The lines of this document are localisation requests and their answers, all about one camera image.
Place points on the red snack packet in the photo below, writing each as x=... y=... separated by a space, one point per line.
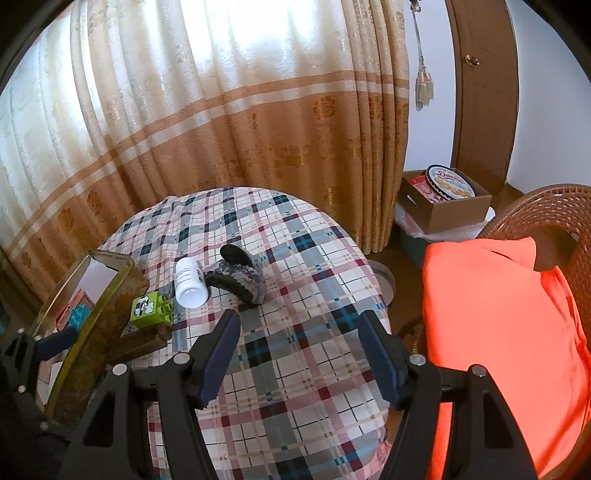
x=422 y=187

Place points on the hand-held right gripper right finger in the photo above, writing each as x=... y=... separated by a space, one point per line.
x=381 y=367

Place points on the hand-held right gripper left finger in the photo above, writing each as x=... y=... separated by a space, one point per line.
x=217 y=362

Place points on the brass door knob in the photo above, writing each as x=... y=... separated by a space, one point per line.
x=472 y=60

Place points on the grey knitted shoe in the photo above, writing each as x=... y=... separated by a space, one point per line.
x=240 y=277

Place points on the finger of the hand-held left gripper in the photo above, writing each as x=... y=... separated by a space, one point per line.
x=57 y=344

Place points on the orange cushion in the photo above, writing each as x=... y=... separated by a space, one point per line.
x=485 y=323

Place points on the white plastic bottle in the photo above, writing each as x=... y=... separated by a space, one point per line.
x=189 y=281

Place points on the beige and tan curtain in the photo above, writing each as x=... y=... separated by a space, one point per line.
x=207 y=115

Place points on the brown cardboard box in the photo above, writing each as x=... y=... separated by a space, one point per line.
x=457 y=214

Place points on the grey bin with plastic bag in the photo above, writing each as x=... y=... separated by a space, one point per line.
x=415 y=240

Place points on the round cookie tin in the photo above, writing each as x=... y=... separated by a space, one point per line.
x=450 y=182

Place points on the brown wooden comb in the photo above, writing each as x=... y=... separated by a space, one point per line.
x=138 y=344

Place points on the gold tin box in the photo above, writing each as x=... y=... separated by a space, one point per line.
x=106 y=332

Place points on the brown wicker chair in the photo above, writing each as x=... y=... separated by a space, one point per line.
x=554 y=207

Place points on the rose gold mirrored box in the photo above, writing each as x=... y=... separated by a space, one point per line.
x=81 y=297

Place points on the curtain tassel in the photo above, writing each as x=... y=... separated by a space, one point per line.
x=424 y=87

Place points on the brown wooden door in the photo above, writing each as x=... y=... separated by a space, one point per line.
x=485 y=115

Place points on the green toy brick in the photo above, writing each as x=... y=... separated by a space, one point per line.
x=147 y=309

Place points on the grey round stool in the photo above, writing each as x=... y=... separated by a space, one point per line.
x=385 y=281

